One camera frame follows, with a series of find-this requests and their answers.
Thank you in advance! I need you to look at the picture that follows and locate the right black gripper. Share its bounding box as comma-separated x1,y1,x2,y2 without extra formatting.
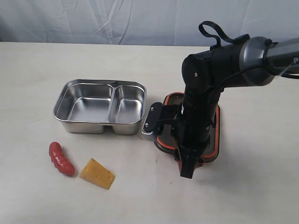
174,93,218,179

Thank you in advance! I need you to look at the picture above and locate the dark transparent lid orange seal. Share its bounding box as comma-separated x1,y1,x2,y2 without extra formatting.
154,92,221,163

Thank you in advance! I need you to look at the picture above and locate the yellow toy cheese wedge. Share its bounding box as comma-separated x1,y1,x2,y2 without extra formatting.
79,158,115,190

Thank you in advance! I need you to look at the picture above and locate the red toy sausage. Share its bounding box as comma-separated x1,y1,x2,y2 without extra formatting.
49,142,75,176

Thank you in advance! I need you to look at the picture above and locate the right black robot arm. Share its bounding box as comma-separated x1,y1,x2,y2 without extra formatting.
173,37,299,178

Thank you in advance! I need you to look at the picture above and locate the stainless steel lunch box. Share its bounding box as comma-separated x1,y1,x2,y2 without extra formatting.
53,79,147,135

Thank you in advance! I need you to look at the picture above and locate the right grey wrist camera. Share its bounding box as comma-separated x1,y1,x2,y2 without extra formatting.
141,102,180,142

